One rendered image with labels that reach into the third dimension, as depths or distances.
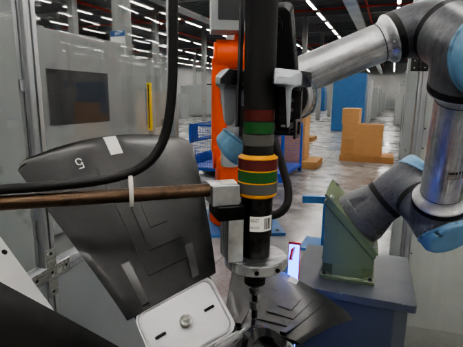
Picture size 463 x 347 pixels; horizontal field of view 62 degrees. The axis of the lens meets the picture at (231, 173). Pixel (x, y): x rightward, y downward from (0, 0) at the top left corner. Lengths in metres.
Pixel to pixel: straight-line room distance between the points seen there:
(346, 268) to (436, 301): 1.44
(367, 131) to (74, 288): 8.69
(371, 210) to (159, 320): 0.74
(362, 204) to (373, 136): 8.53
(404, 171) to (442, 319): 1.59
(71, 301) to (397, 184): 1.02
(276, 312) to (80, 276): 0.90
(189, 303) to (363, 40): 0.58
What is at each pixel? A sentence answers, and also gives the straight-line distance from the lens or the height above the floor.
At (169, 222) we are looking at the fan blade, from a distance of 0.46.
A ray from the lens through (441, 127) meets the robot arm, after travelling 0.82.
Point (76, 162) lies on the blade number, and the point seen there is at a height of 1.40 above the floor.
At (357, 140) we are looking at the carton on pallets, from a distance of 9.59.
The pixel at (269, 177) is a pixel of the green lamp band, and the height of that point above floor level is 1.40.
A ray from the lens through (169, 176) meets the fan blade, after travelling 0.50.
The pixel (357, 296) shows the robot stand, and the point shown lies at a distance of 1.05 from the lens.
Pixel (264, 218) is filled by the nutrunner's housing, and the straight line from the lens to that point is 0.42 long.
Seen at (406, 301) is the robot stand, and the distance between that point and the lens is 1.08.
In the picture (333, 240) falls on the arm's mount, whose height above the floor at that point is 1.11.
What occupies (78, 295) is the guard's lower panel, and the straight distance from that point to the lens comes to 1.39.
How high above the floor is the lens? 1.48
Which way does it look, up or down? 11 degrees down
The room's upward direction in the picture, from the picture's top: 1 degrees clockwise
